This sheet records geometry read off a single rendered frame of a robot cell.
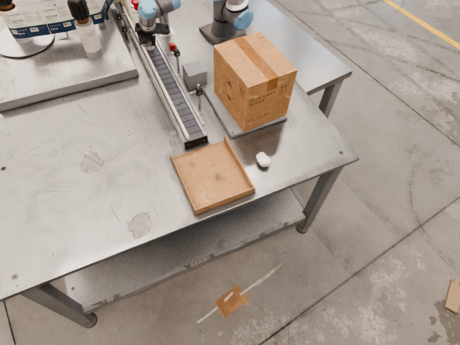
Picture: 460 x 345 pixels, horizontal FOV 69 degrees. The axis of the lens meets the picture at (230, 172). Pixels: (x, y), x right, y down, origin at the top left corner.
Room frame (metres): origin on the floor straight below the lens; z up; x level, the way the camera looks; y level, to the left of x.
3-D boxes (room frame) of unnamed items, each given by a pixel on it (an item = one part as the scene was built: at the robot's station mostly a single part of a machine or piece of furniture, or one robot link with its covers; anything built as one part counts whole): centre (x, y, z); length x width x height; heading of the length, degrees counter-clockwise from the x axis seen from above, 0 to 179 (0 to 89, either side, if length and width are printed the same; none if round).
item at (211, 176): (0.77, 0.08, 0.85); 0.30 x 0.26 x 0.04; 28
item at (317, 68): (1.62, -0.01, 0.81); 0.90 x 0.90 x 0.04; 36
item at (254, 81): (1.20, -0.07, 0.99); 0.30 x 0.24 x 0.27; 32
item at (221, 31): (1.77, 0.09, 0.90); 0.15 x 0.15 x 0.10
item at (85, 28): (1.46, 0.75, 1.03); 0.09 x 0.09 x 0.30
